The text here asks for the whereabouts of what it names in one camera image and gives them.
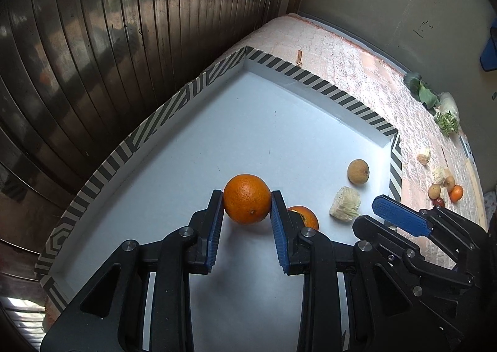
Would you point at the large orange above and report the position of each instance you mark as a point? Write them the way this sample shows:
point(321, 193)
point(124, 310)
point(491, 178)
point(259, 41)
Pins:
point(244, 196)

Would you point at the round tan fruit with stem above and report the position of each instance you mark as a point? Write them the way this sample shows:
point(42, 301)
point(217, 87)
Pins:
point(434, 191)

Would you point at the pale cut fruit chunk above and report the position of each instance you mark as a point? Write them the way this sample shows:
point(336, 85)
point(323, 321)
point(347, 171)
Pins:
point(344, 202)
point(440, 174)

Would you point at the small dark red fruit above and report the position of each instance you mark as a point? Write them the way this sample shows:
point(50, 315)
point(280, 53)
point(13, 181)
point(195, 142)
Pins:
point(439, 203)

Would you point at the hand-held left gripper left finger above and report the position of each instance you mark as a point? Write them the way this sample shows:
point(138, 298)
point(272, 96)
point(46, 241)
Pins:
point(214, 247)

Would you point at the bunch of chopped greens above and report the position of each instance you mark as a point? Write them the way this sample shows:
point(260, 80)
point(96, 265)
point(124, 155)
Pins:
point(446, 123)

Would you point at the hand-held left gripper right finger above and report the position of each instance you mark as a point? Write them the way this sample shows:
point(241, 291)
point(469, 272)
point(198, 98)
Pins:
point(280, 243)

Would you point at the blue bag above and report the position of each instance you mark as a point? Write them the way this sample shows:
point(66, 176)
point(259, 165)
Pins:
point(490, 51)

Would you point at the white tray with striped rim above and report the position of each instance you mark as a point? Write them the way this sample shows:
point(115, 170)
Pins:
point(252, 123)

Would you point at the corrugated metal door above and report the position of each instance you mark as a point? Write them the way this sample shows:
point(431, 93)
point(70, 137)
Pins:
point(116, 45)

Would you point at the small orange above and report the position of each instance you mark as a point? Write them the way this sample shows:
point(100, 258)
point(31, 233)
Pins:
point(456, 193)
point(306, 217)

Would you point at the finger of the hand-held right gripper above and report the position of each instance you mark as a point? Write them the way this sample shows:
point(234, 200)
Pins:
point(402, 217)
point(403, 249)

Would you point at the pink quilted mattress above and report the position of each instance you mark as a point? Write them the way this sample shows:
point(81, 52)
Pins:
point(349, 57)

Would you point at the small pale fruit piece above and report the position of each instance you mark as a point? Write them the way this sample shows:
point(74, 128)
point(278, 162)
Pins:
point(424, 156)

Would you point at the dark green leafy vegetable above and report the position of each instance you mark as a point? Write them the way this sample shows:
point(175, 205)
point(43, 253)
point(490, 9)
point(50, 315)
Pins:
point(422, 91)

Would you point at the white card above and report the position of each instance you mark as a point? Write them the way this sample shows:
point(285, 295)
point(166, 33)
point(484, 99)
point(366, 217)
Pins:
point(466, 146)

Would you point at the white radish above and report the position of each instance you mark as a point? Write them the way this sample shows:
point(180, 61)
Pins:
point(450, 103)

